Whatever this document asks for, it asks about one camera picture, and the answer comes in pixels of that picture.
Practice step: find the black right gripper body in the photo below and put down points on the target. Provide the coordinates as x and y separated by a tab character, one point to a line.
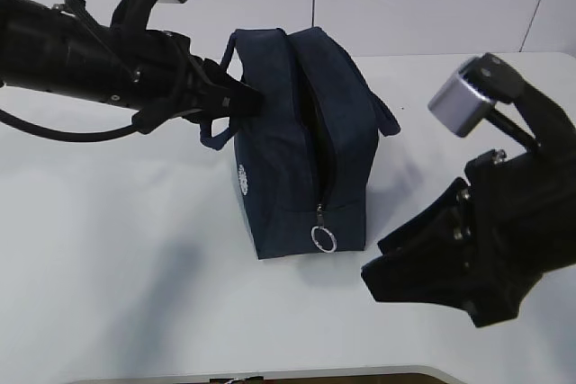
523	213

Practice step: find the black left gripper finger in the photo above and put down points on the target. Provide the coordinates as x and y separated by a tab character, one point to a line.
231	105
211	78

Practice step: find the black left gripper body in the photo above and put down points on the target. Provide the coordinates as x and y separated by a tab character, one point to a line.
168	82

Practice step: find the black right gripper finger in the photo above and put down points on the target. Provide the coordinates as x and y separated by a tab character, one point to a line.
462	276
443	221

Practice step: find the navy blue lunch bag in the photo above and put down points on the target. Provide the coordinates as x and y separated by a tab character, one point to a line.
304	161

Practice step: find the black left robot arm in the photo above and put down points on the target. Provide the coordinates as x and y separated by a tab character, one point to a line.
64	50

